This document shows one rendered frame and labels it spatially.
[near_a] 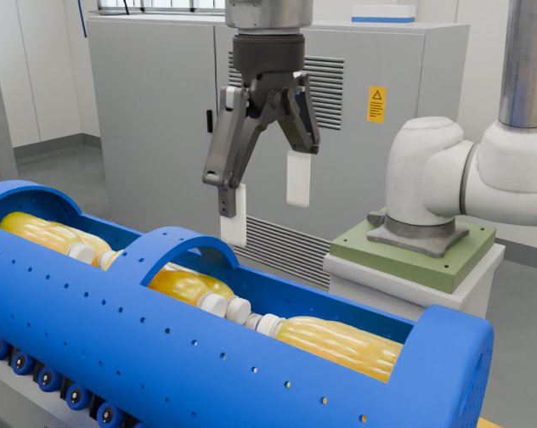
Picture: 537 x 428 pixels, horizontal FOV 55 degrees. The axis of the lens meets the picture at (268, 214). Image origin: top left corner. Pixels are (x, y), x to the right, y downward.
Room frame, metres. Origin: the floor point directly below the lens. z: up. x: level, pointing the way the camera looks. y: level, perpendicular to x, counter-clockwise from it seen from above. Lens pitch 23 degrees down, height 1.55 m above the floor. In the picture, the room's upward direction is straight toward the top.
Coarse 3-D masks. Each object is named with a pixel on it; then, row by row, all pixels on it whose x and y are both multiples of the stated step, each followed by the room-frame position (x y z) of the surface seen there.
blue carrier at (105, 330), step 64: (0, 192) 0.86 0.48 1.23; (0, 256) 0.72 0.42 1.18; (64, 256) 0.67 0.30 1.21; (128, 256) 0.63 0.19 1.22; (192, 256) 0.82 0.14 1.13; (0, 320) 0.68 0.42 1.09; (64, 320) 0.60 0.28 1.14; (128, 320) 0.55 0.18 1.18; (192, 320) 0.52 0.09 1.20; (384, 320) 0.62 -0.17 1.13; (448, 320) 0.47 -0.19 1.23; (128, 384) 0.52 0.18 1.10; (192, 384) 0.47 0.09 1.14; (256, 384) 0.44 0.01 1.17; (320, 384) 0.42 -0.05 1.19; (384, 384) 0.40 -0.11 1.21; (448, 384) 0.38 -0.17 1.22
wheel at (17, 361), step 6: (18, 354) 0.74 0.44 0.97; (24, 354) 0.74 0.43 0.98; (18, 360) 0.73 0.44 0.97; (24, 360) 0.73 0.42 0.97; (30, 360) 0.73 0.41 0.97; (12, 366) 0.73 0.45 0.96; (18, 366) 0.73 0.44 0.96; (24, 366) 0.72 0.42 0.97; (30, 366) 0.72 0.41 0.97; (18, 372) 0.72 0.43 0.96; (24, 372) 0.72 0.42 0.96; (30, 372) 0.72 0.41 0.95
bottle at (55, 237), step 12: (12, 216) 0.86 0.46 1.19; (24, 216) 0.86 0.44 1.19; (12, 228) 0.83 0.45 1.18; (24, 228) 0.82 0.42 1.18; (36, 228) 0.81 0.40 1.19; (48, 228) 0.80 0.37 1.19; (60, 228) 0.81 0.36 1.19; (36, 240) 0.79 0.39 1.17; (48, 240) 0.78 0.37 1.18; (60, 240) 0.78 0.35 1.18; (72, 240) 0.78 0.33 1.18; (60, 252) 0.77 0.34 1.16
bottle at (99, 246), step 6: (54, 222) 0.92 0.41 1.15; (72, 228) 0.89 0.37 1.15; (78, 234) 0.86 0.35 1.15; (84, 234) 0.86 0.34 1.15; (90, 234) 0.87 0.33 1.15; (84, 240) 0.84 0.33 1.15; (90, 240) 0.84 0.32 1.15; (96, 240) 0.85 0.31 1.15; (102, 240) 0.86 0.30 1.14; (90, 246) 0.83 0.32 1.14; (96, 246) 0.83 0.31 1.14; (102, 246) 0.84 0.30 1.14; (108, 246) 0.85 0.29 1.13; (96, 252) 0.82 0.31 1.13; (102, 252) 0.82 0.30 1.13; (96, 258) 0.82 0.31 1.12; (96, 264) 0.82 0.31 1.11
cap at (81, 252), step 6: (78, 246) 0.77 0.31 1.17; (84, 246) 0.77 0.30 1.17; (72, 252) 0.76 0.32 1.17; (78, 252) 0.76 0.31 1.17; (84, 252) 0.77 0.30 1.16; (90, 252) 0.77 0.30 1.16; (78, 258) 0.75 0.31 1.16; (84, 258) 0.76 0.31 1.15; (90, 258) 0.77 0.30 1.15; (90, 264) 0.77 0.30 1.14
